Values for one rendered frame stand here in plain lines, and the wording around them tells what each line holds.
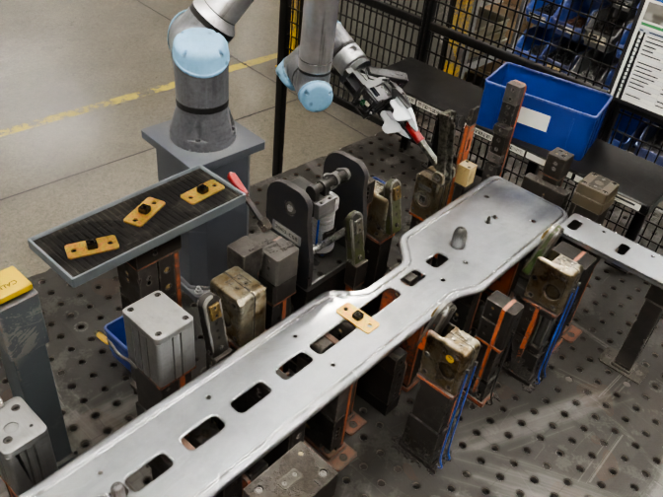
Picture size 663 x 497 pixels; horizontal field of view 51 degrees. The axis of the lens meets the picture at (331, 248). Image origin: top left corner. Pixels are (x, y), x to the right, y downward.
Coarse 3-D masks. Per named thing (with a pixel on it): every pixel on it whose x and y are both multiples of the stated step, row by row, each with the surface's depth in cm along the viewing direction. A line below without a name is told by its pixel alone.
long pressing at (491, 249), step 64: (512, 192) 172; (448, 256) 149; (512, 256) 152; (320, 320) 131; (384, 320) 132; (192, 384) 116; (256, 384) 118; (320, 384) 119; (128, 448) 106; (256, 448) 108
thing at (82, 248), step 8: (88, 240) 116; (96, 240) 116; (104, 240) 118; (112, 240) 118; (72, 248) 116; (80, 248) 116; (88, 248) 115; (96, 248) 116; (104, 248) 116; (112, 248) 116; (72, 256) 114; (80, 256) 114
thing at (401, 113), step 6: (390, 102) 162; (396, 102) 162; (396, 108) 161; (402, 108) 162; (408, 108) 161; (396, 114) 160; (402, 114) 161; (408, 114) 162; (402, 120) 161; (408, 120) 163; (414, 120) 162; (414, 126) 162
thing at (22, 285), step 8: (0, 272) 110; (8, 272) 110; (16, 272) 110; (0, 280) 109; (8, 280) 109; (16, 280) 109; (24, 280) 109; (0, 288) 107; (8, 288) 107; (16, 288) 108; (24, 288) 108; (32, 288) 109; (0, 296) 106; (8, 296) 106; (16, 296) 108; (0, 304) 106
